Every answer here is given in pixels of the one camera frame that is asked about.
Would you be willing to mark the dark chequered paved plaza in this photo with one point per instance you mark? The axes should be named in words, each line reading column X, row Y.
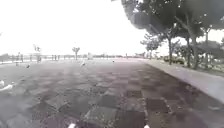
column 110, row 86

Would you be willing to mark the small lone tree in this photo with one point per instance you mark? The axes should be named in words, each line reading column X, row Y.
column 76, row 50

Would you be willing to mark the low hedge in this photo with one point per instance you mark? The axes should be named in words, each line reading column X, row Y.
column 174, row 60

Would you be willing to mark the robot's own part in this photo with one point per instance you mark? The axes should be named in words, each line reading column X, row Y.
column 146, row 126
column 71, row 125

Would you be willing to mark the railing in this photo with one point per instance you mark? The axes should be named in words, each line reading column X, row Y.
column 30, row 57

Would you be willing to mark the row of trees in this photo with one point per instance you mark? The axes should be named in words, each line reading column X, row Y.
column 186, row 23

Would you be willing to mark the pale grey concrete strip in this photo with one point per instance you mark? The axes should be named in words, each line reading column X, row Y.
column 196, row 79

